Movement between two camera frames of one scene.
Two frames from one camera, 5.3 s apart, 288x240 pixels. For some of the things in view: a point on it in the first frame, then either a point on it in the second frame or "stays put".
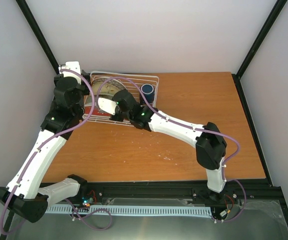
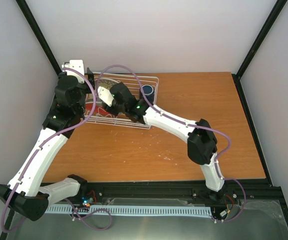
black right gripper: [113, 119] → [112, 111]
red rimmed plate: [97, 111] stays put
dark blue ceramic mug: [147, 90] stays put
